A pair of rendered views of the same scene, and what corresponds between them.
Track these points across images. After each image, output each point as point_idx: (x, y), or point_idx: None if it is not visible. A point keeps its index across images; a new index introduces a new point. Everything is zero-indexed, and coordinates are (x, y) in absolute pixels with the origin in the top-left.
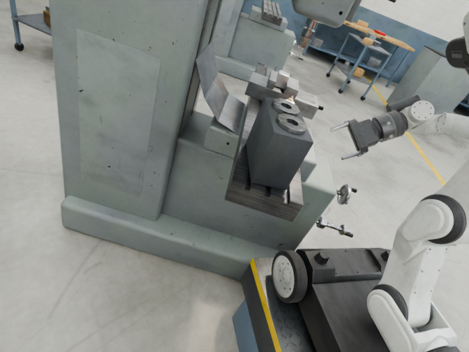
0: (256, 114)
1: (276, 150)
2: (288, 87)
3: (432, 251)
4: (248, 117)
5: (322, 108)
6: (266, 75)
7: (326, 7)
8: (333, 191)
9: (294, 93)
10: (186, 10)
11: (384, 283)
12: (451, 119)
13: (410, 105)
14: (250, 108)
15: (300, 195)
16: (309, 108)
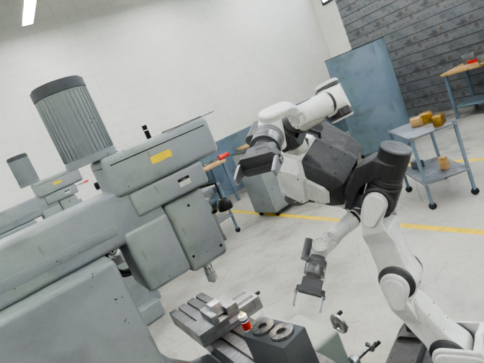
0: (233, 350)
1: (294, 356)
2: (227, 307)
3: (417, 299)
4: (234, 359)
5: (259, 292)
6: (190, 314)
7: (210, 251)
8: (333, 331)
9: (235, 307)
10: (143, 348)
11: (429, 346)
12: (335, 232)
13: (310, 246)
14: (225, 351)
15: (332, 361)
16: (253, 302)
